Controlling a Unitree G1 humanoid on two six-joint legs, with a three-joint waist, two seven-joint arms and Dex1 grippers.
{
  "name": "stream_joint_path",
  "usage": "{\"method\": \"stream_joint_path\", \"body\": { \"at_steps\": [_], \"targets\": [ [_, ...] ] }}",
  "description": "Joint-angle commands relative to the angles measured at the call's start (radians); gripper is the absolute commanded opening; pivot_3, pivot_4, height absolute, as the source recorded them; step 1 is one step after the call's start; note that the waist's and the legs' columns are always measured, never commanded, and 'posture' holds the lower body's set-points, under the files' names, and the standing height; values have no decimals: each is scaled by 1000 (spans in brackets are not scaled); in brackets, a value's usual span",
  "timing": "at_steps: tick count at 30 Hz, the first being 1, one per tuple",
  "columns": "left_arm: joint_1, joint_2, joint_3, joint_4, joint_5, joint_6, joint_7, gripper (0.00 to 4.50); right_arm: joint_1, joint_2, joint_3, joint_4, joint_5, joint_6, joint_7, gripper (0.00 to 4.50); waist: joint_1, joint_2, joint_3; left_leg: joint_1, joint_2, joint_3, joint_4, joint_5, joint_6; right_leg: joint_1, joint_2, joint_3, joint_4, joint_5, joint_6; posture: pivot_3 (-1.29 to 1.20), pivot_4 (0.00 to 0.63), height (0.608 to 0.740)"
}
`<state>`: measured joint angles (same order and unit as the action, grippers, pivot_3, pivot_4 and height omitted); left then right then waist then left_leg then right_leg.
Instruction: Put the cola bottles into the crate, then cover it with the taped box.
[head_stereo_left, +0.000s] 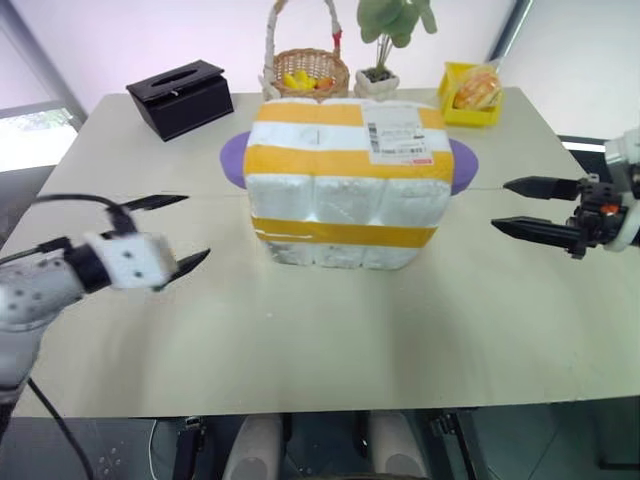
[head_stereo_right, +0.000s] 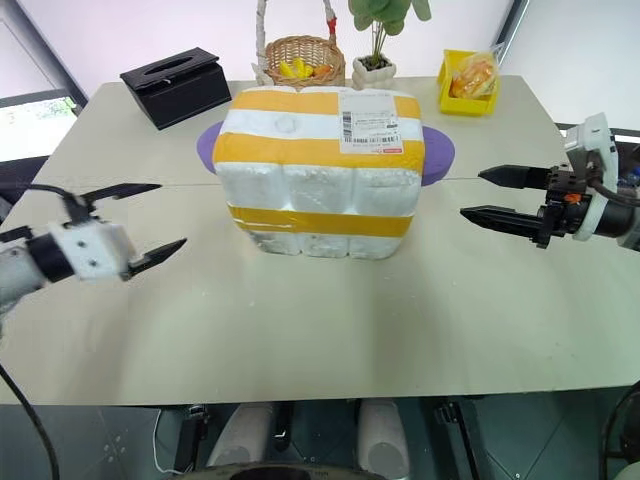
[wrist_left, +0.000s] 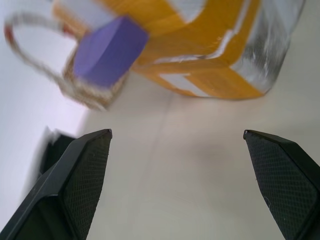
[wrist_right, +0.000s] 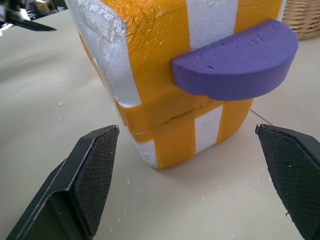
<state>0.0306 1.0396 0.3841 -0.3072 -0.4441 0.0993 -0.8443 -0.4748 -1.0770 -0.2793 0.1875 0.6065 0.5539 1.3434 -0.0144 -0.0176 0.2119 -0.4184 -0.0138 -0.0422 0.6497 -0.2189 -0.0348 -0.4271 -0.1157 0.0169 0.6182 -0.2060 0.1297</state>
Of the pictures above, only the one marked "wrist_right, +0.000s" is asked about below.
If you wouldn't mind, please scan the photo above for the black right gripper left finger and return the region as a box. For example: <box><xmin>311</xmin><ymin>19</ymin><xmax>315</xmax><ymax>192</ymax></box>
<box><xmin>6</xmin><ymin>124</ymin><xmax>120</xmax><ymax>240</ymax></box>

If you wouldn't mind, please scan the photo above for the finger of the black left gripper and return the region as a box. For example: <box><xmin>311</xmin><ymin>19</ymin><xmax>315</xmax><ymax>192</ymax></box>
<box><xmin>4</xmin><ymin>9</ymin><xmax>58</xmax><ymax>33</ymax></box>

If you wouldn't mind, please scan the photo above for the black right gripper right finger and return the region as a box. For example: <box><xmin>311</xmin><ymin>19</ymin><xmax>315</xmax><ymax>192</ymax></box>
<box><xmin>255</xmin><ymin>123</ymin><xmax>320</xmax><ymax>240</ymax></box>

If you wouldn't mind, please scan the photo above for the purple foam half-round handle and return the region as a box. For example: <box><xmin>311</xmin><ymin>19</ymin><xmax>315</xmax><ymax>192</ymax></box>
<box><xmin>171</xmin><ymin>18</ymin><xmax>300</xmax><ymax>102</ymax></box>

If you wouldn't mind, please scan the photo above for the yellow and white foam block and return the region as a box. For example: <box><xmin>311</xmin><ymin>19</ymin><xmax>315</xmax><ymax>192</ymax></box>
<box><xmin>64</xmin><ymin>0</ymin><xmax>288</xmax><ymax>137</ymax></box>

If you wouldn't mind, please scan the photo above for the woven wicker basket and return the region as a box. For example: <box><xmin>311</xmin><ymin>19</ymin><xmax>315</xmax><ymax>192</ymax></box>
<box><xmin>281</xmin><ymin>0</ymin><xmax>320</xmax><ymax>42</ymax></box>

